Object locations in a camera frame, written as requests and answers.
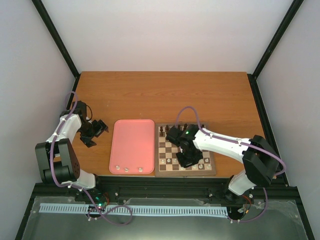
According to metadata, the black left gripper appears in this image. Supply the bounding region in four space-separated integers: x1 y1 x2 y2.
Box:
78 119 110 148

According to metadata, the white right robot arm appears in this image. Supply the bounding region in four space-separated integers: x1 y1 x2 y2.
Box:
166 124 281 196

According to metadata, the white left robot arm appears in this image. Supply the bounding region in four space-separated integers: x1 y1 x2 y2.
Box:
35 101 109 202

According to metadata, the wooden chessboard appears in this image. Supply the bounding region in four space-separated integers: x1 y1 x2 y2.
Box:
155 123 217 178

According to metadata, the pink plastic tray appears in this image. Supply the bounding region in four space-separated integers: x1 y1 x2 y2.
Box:
109 119 155 175

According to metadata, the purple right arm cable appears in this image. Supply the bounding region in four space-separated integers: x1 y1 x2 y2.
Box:
174 106 287 176

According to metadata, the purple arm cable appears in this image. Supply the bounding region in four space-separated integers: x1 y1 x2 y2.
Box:
50 91 78 188
174 106 287 176

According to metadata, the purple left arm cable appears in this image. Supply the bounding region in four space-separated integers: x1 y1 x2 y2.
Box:
50 91 78 188

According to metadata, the black aluminium frame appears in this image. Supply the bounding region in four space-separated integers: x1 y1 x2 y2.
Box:
14 0 316 240

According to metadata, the light blue cable duct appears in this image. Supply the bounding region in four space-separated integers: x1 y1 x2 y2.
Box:
38 203 228 218

